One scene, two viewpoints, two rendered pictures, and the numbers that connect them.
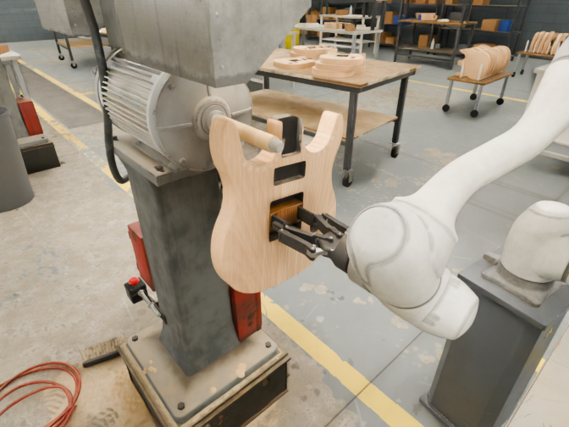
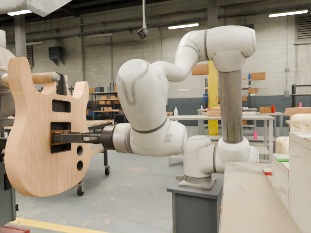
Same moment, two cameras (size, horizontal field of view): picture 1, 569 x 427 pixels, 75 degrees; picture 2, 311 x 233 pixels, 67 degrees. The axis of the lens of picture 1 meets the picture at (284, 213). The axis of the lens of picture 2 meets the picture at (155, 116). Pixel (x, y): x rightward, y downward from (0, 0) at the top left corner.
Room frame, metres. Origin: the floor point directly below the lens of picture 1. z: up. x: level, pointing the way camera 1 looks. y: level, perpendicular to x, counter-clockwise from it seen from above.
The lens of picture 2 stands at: (-0.12, 0.12, 1.17)
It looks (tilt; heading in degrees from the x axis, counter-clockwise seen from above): 3 degrees down; 329
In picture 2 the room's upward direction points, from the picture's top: 1 degrees counter-clockwise
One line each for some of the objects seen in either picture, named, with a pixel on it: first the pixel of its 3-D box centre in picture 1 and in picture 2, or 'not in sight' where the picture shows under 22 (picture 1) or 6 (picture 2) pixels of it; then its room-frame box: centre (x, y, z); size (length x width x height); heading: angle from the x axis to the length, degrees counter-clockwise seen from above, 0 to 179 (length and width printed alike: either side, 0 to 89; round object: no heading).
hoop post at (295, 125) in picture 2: not in sight; (297, 138); (0.20, -0.48, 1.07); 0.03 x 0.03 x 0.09
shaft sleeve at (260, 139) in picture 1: (244, 132); (29, 79); (0.72, 0.08, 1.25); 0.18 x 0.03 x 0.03; 42
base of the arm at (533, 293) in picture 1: (518, 269); (194, 178); (0.93, -0.75, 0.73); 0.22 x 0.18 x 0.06; 34
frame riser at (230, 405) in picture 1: (205, 368); not in sight; (1.01, 0.33, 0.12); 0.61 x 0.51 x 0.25; 132
